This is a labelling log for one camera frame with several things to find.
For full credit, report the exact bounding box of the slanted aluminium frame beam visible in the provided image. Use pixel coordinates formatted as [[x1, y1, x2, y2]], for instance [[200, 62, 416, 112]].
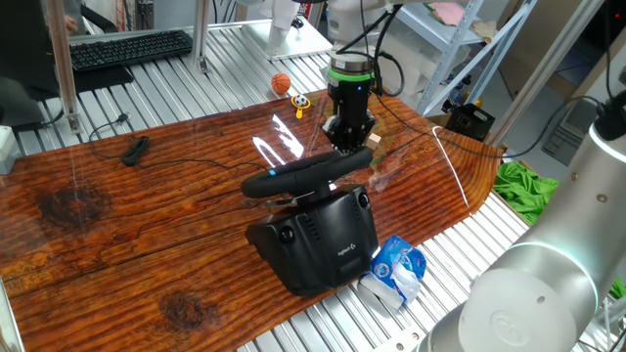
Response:
[[483, 0, 607, 148]]

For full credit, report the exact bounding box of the long black camera cable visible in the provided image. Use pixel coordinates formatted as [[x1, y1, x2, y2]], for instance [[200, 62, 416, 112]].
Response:
[[371, 0, 612, 160]]

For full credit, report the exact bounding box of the mini orange basketball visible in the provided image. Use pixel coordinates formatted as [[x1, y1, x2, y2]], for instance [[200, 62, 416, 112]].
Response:
[[270, 72, 292, 96]]

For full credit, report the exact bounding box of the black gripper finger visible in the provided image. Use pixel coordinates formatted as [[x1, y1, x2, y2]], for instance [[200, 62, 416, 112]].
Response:
[[320, 115, 346, 154], [345, 114, 378, 154]]

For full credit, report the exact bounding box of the wood grain table mat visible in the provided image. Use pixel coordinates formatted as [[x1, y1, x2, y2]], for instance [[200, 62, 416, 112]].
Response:
[[0, 80, 506, 352]]

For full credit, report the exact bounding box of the blue tissue pack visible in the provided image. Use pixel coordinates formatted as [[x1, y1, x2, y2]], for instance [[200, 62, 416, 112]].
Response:
[[356, 234, 428, 312]]

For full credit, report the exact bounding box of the black plastic crate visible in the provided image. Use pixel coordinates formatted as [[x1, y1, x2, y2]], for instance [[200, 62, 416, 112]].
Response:
[[444, 102, 496, 143]]

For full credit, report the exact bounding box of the black desk pad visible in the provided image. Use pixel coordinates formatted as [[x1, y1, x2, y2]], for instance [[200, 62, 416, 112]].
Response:
[[26, 66, 136, 102]]

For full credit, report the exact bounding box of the black wheel base unit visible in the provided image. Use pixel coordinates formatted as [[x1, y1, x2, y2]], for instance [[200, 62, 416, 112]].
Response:
[[244, 183, 381, 297]]

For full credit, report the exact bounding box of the upright aluminium frame post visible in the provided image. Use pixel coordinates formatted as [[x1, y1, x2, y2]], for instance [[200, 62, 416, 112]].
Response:
[[190, 0, 212, 73], [42, 0, 84, 134]]

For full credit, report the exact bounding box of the pink paper sheet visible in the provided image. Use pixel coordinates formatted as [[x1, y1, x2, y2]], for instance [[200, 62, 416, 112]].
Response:
[[429, 0, 466, 25]]

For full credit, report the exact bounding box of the brown paper piece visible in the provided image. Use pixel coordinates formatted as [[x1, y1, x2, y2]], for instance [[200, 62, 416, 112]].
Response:
[[471, 19, 498, 43]]

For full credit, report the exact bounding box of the aluminium frame rail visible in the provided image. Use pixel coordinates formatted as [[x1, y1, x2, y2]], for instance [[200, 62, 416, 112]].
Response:
[[67, 18, 273, 46]]

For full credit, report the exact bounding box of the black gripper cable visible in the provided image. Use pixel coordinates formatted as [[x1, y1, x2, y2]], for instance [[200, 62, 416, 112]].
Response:
[[335, 4, 407, 98]]

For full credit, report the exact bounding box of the white foam box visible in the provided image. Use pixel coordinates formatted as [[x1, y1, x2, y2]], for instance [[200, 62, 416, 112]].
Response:
[[380, 19, 466, 97]]

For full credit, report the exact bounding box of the white stand base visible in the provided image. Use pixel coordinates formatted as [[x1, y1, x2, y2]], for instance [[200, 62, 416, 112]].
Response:
[[239, 0, 335, 63]]

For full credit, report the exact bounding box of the white metal shelf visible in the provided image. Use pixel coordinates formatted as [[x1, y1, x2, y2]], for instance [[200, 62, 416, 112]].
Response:
[[390, 0, 539, 116]]

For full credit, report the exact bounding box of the soccer ball yellow keychain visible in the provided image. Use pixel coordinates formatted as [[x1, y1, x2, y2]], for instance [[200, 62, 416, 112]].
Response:
[[291, 93, 312, 120]]

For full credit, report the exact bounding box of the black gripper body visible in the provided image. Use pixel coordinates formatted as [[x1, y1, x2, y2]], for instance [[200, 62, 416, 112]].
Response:
[[327, 80, 374, 129]]

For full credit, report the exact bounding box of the thin black wheel cable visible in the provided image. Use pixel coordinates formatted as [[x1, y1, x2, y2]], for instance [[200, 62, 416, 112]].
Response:
[[87, 111, 271, 173]]

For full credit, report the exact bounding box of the black monitor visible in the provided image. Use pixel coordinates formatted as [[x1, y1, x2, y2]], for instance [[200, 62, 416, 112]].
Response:
[[0, 0, 63, 99]]

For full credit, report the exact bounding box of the black steering wheel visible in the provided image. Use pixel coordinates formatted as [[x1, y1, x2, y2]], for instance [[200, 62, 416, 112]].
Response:
[[240, 147, 376, 204]]

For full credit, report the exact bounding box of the green cloth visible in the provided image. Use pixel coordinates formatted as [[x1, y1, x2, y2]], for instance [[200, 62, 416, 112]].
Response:
[[491, 160, 626, 300]]

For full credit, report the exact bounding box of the black keyboard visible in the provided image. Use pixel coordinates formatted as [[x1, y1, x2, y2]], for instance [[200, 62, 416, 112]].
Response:
[[67, 29, 195, 73]]

